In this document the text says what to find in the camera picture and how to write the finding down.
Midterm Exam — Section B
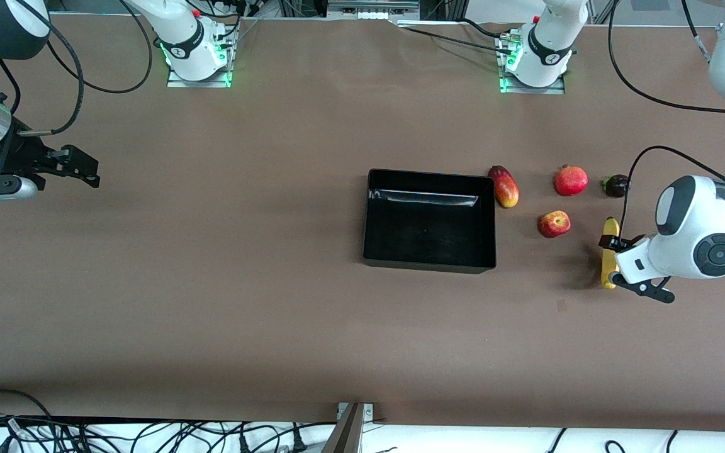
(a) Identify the yellow banana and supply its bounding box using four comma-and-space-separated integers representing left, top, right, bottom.
600, 217, 621, 290

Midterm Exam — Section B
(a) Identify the red yellow apple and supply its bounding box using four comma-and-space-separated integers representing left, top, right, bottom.
539, 211, 571, 238

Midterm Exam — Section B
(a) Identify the black plastic box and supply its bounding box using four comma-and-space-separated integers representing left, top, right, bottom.
362, 168, 497, 274

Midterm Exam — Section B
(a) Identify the grey metal equipment box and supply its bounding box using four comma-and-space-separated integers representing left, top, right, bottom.
327, 0, 420, 21

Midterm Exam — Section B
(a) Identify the dark purple mangosteen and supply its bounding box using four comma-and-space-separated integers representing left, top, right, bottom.
602, 174, 631, 198

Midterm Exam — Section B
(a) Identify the red pomegranate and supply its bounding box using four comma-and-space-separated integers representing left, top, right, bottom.
555, 165, 588, 197

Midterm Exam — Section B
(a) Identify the red yellow mango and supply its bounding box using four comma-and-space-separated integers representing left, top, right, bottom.
487, 165, 520, 209

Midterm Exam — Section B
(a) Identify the dark metal profile bar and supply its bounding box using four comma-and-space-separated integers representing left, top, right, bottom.
322, 403, 363, 453

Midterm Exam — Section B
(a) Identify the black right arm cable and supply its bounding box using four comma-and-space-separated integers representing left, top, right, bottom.
0, 0, 154, 136

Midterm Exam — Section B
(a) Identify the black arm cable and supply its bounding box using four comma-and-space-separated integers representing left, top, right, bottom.
0, 0, 154, 136
607, 0, 725, 240

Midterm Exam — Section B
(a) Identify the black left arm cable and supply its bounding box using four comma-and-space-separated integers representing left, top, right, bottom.
607, 0, 725, 240

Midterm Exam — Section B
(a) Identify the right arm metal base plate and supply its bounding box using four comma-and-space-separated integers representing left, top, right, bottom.
166, 63, 232, 87

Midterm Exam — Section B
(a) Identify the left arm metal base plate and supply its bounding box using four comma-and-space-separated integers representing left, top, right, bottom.
499, 74, 566, 95

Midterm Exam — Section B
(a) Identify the short black base cable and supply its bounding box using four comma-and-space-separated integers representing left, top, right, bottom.
460, 18, 515, 40

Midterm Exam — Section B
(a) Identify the long black base cable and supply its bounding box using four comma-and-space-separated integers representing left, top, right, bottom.
397, 24, 511, 53

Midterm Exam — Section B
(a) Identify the small metal table bracket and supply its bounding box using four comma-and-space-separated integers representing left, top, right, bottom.
337, 403, 374, 421

